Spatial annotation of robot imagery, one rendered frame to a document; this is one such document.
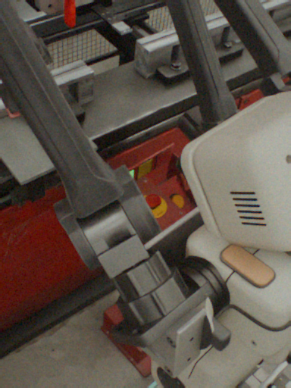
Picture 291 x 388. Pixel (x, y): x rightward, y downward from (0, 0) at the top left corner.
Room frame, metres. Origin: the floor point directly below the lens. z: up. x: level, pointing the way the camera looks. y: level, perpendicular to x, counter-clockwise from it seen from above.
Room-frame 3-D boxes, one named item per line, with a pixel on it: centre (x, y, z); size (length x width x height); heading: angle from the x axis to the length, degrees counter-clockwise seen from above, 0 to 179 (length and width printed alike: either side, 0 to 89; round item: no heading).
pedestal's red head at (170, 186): (0.85, -0.04, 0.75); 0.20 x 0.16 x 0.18; 138
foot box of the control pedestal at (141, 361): (0.83, -0.06, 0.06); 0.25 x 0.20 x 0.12; 48
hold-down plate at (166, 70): (1.28, -0.10, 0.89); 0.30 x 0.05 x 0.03; 134
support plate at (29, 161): (0.79, 0.27, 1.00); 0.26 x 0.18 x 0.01; 44
